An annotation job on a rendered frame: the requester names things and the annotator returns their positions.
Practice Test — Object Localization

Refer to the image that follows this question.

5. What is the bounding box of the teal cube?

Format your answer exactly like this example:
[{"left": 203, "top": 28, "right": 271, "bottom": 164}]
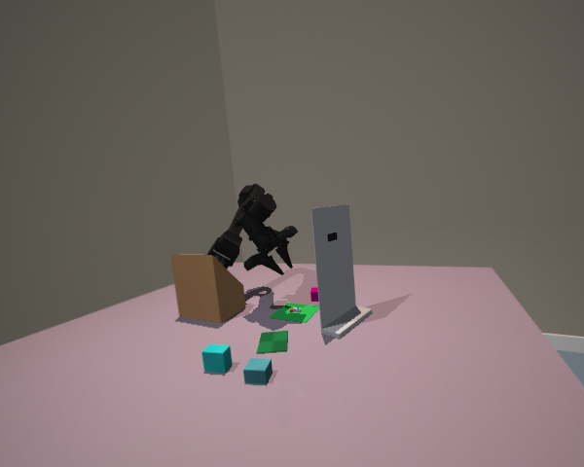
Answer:
[
  {"left": 243, "top": 359, "right": 273, "bottom": 384},
  {"left": 201, "top": 344, "right": 232, "bottom": 373}
]

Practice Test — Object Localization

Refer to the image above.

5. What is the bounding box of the grey panel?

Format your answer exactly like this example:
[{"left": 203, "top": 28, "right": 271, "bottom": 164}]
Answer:
[{"left": 311, "top": 204, "right": 372, "bottom": 339}]

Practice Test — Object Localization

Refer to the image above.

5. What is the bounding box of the dark green flat square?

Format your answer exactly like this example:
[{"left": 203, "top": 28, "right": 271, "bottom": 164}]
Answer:
[{"left": 256, "top": 331, "right": 288, "bottom": 354}]

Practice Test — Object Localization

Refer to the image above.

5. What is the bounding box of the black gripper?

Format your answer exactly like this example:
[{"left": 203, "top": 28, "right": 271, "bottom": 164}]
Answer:
[{"left": 244, "top": 224, "right": 298, "bottom": 275}]

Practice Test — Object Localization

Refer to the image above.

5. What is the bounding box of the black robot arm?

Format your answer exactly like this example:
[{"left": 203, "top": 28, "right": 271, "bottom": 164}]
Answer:
[{"left": 207, "top": 183, "right": 276, "bottom": 269}]

